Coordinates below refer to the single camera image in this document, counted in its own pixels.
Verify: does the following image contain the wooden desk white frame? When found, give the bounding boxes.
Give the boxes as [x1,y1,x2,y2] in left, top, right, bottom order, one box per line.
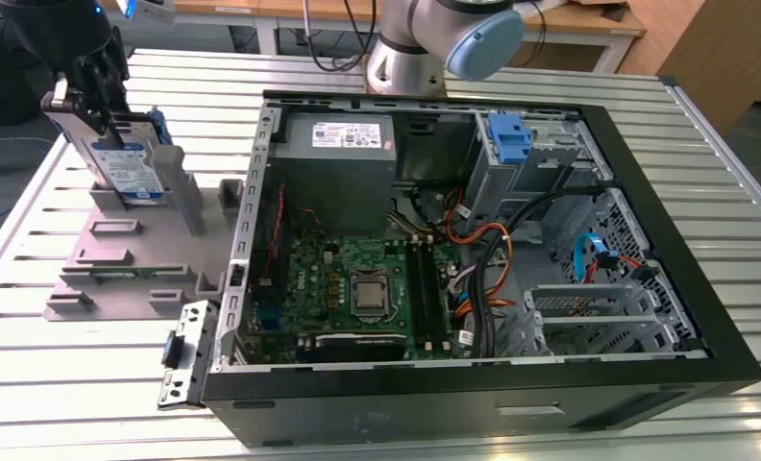
[175,0,649,74]

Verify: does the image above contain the green RAM stick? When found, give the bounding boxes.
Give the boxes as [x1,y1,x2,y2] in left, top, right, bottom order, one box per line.
[91,270,161,280]

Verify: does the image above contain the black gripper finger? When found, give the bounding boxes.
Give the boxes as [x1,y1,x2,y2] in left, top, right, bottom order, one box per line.
[65,52,131,146]

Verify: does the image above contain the hard disk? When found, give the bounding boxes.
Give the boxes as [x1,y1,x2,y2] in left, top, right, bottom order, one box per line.
[50,108,175,208]

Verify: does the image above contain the green motherboard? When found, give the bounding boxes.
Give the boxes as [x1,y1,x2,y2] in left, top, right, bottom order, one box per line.
[244,234,478,361]

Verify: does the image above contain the black graphics card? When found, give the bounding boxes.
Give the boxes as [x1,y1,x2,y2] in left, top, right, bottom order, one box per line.
[296,331,407,364]

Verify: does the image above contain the blue drive latch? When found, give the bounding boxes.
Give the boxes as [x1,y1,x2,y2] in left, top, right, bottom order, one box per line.
[487,113,534,164]

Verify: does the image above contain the short orange wire bundle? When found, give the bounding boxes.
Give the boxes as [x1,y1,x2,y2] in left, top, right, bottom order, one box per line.
[454,296,518,319]

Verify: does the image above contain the black mesh waste basket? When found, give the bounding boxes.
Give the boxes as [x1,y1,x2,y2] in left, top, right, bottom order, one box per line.
[0,13,54,127]

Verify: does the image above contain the metal disk bay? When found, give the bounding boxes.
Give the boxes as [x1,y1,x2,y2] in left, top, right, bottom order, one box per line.
[523,282,690,357]

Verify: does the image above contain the white floor cable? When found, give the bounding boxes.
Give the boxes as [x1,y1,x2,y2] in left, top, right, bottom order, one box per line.
[0,136,56,158]

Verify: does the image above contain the blue SATA wire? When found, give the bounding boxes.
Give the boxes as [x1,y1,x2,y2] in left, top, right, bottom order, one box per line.
[572,231,613,289]

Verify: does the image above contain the black cable bundle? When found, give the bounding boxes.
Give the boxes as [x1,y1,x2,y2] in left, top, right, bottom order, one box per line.
[469,184,610,360]

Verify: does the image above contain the black RAM slot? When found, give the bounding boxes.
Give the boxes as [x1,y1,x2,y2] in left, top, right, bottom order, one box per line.
[422,234,454,354]
[405,234,434,354]

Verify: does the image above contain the orange red yellow wire bundle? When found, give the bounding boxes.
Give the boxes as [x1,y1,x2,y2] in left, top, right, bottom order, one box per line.
[445,221,517,300]

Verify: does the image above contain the grey power supply unit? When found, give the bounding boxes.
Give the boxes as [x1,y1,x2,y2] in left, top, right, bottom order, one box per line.
[270,112,399,239]

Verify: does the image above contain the silver CPU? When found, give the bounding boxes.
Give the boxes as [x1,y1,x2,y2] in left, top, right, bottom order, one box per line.
[352,280,387,308]

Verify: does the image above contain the orange red power wire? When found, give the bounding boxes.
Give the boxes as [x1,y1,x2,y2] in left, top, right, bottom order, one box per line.
[601,253,662,290]

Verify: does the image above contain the black PC case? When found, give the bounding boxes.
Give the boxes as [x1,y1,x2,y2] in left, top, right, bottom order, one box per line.
[200,88,761,449]

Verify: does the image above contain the grey optical drive cage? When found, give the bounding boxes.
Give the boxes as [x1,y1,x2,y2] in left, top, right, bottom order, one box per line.
[466,110,613,227]

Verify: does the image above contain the CPU socket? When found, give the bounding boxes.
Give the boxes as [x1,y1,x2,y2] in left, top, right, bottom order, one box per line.
[346,267,396,326]

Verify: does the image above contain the wooden cabinet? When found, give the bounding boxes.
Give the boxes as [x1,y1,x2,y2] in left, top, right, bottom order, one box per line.
[617,0,761,138]

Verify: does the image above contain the grey parts rack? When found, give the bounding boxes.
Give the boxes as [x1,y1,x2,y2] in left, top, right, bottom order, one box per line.
[42,146,247,326]

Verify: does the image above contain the metal case bracket blue handle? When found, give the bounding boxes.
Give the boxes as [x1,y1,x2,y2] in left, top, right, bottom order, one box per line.
[156,298,220,410]

